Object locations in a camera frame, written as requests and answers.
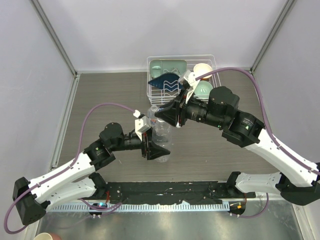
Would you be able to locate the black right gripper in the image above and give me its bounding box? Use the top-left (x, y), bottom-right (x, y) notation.
top-left (155, 86), bottom-right (225, 129)

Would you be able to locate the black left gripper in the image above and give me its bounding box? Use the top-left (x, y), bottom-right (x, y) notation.
top-left (110, 125), bottom-right (170, 159)

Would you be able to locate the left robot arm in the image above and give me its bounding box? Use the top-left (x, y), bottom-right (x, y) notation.
top-left (12, 122), bottom-right (171, 226)

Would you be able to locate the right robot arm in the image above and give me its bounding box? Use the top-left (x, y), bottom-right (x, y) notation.
top-left (155, 86), bottom-right (320, 206)

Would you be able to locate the labelled clear plastic bottle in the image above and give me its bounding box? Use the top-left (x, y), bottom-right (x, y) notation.
top-left (147, 105), bottom-right (159, 127)

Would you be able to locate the dark blue leaf plate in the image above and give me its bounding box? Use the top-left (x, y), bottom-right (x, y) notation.
top-left (148, 72), bottom-right (182, 92)

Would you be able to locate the green round bowl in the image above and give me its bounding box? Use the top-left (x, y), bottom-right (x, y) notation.
top-left (194, 80), bottom-right (213, 100)

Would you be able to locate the green rectangular tray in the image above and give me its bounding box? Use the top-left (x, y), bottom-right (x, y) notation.
top-left (149, 59), bottom-right (187, 79)

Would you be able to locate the orange bowl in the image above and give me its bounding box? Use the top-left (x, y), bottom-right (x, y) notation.
top-left (193, 63), bottom-right (213, 78)

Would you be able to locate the pink cup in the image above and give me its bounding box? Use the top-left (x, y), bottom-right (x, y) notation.
top-left (48, 232), bottom-right (62, 240)

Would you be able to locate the beige cup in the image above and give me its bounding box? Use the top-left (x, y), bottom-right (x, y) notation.
top-left (33, 232), bottom-right (55, 240)

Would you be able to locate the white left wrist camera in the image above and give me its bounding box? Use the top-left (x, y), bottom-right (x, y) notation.
top-left (133, 109), bottom-right (151, 141)

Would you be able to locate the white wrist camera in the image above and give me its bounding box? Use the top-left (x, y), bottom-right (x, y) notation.
top-left (133, 109), bottom-right (151, 141)
top-left (178, 70), bottom-right (200, 104)

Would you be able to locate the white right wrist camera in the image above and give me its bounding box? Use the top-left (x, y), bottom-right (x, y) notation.
top-left (178, 70), bottom-right (200, 104)

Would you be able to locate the white wire dish rack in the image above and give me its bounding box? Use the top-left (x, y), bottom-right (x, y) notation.
top-left (146, 54), bottom-right (217, 106)

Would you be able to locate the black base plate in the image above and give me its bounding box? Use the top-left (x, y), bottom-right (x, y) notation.
top-left (77, 180), bottom-right (257, 206)

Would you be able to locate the perforated cable duct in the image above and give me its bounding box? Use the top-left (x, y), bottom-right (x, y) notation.
top-left (49, 201), bottom-right (230, 213)

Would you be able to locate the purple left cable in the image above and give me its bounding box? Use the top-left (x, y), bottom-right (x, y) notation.
top-left (4, 103), bottom-right (137, 235)

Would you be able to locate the purple cable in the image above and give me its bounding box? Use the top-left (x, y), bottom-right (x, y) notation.
top-left (196, 67), bottom-right (320, 219)
top-left (4, 103), bottom-right (137, 235)

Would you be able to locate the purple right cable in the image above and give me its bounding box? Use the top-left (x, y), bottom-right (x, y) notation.
top-left (196, 67), bottom-right (320, 219)

